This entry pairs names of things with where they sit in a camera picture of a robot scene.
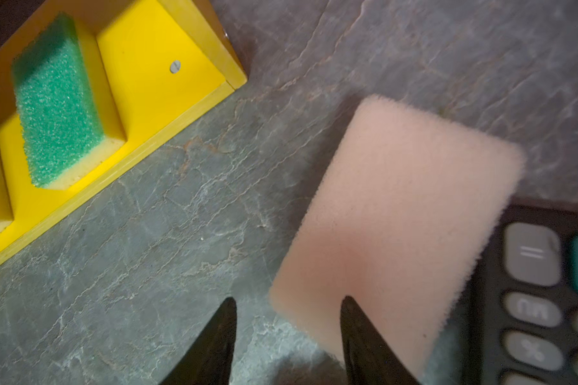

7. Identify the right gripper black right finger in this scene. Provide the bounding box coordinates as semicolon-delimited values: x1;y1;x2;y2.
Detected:
340;296;418;385

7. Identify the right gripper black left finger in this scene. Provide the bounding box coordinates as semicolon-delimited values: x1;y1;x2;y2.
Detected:
162;297;237;384

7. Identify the beige pink sponge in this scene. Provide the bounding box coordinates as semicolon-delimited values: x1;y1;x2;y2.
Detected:
270;96;526;376

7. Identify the green scrub sponge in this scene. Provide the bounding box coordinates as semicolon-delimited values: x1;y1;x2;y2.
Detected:
11;13;126;190

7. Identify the yellow shelf unit pink blue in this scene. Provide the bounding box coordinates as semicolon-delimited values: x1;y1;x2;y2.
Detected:
0;1;247;265

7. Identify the black calculator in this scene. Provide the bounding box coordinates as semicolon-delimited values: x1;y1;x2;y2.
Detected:
465;198;578;384

